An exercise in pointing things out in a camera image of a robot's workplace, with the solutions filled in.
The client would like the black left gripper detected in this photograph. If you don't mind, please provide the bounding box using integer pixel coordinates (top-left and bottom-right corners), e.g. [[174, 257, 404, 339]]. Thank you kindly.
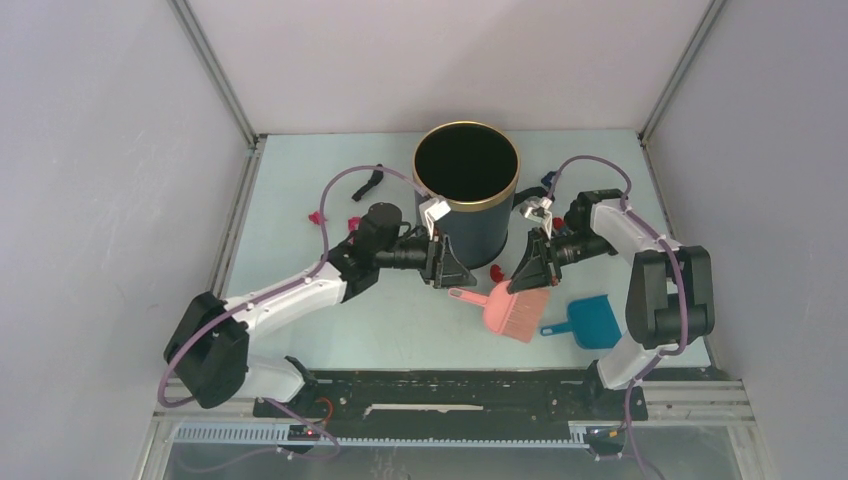
[[375, 223, 475, 289]]

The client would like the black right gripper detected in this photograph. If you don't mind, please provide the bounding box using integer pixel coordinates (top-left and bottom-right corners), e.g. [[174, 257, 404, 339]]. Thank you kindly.
[[507, 228, 613, 293]]

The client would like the pink hand brush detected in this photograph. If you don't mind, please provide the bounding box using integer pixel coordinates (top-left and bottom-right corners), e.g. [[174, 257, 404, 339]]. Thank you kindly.
[[448, 281, 550, 343]]

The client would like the blue dustpan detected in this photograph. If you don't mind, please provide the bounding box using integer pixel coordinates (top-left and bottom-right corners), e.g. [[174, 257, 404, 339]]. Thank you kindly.
[[540, 294, 622, 350]]

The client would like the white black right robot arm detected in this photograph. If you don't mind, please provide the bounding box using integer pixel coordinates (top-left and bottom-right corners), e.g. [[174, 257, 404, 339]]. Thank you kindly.
[[508, 189, 715, 418]]

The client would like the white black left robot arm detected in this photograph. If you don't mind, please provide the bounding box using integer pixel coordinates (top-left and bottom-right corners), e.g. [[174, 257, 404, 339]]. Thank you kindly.
[[163, 203, 476, 417]]

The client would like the red paper scrap centre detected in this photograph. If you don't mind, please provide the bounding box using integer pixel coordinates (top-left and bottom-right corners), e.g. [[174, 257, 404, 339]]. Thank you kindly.
[[489, 264, 506, 283]]

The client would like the black paper scrap by bin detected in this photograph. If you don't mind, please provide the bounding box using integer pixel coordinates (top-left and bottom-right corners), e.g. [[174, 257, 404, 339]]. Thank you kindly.
[[512, 186, 548, 209]]

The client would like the blue paper scrap far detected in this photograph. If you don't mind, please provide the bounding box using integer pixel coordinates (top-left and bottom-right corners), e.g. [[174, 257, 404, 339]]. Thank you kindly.
[[540, 171, 556, 188]]

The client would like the large pink paper scrap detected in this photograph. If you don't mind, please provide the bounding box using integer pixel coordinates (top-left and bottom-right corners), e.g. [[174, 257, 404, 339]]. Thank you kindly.
[[347, 216, 361, 232]]

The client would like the dark blue gold-rimmed bin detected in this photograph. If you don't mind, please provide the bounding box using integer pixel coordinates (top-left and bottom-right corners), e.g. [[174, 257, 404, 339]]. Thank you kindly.
[[412, 121, 521, 269]]

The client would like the black paper scrap far left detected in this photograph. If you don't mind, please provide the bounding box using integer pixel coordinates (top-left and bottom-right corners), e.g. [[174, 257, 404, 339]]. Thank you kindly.
[[351, 163, 384, 202]]

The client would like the small pink paper scrap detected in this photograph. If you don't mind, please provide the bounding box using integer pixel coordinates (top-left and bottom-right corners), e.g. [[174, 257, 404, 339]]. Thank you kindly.
[[308, 211, 326, 226]]

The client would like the small electronics board right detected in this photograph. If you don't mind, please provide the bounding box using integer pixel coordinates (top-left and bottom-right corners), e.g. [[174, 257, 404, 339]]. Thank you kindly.
[[586, 427, 626, 440]]

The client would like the small electronics board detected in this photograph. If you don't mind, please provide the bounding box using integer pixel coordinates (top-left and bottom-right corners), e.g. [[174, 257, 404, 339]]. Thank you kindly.
[[586, 427, 626, 440], [287, 425, 321, 441]]

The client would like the small electronics board left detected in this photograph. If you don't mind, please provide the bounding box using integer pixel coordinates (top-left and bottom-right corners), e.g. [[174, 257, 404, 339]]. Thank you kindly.
[[287, 425, 321, 441]]

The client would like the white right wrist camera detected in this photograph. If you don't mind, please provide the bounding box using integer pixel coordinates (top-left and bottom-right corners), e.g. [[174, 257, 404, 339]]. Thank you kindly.
[[519, 197, 553, 239]]

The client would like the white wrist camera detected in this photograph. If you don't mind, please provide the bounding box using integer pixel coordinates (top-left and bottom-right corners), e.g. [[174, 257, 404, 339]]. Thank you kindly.
[[418, 197, 451, 240], [519, 197, 553, 239]]

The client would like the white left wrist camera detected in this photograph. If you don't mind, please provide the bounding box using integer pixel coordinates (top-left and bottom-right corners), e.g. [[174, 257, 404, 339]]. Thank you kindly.
[[418, 197, 451, 240]]

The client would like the black mounting base plate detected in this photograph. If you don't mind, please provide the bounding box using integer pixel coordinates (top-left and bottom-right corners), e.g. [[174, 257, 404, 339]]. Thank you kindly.
[[253, 369, 647, 440]]

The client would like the aluminium front rail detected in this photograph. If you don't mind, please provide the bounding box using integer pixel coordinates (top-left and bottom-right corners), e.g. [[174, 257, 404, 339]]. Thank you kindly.
[[153, 381, 756, 426]]

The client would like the grey slotted cable duct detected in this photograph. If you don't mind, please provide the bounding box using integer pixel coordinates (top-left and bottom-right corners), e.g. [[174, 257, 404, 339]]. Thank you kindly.
[[172, 422, 589, 448]]

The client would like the right aluminium frame post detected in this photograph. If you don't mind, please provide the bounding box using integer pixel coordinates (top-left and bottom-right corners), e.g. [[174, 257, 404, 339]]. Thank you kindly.
[[639, 0, 728, 147]]

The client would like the aluminium frame post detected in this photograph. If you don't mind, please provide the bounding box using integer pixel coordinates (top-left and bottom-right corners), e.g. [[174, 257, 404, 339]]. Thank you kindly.
[[167, 0, 259, 148], [639, 0, 728, 147]]

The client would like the left aluminium frame post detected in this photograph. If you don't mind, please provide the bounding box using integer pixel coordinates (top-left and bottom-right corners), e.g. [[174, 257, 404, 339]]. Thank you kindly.
[[167, 0, 259, 148]]

